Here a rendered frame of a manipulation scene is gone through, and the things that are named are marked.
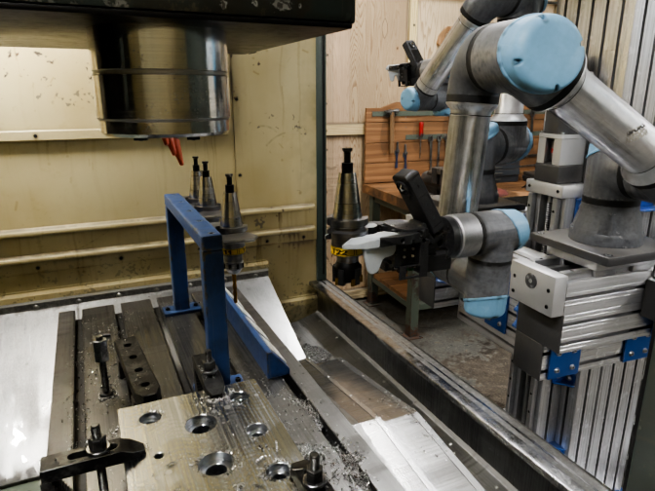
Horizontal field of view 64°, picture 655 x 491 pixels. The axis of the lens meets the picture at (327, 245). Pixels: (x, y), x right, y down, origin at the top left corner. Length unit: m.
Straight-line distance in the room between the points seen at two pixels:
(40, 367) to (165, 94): 1.16
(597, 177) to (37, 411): 1.45
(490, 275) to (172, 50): 0.62
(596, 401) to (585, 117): 0.98
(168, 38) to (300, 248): 1.37
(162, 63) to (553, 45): 0.57
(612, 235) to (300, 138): 1.04
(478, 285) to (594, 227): 0.39
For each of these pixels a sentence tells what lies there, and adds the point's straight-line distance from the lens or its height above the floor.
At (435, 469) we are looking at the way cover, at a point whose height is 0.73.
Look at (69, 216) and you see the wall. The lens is 1.74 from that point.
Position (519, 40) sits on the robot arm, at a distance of 0.88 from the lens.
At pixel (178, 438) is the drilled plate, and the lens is 0.85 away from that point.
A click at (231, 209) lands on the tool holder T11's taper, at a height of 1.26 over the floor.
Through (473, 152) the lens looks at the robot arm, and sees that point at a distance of 1.02.
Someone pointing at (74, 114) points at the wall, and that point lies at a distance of 1.70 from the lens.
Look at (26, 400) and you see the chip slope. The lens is 1.60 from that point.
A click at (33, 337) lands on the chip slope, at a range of 1.74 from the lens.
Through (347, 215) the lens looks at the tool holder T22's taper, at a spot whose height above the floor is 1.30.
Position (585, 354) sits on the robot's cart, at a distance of 1.39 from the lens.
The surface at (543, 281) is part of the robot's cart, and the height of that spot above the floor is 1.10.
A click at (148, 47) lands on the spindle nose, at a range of 0.63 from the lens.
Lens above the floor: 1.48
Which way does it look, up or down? 16 degrees down
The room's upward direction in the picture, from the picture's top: straight up
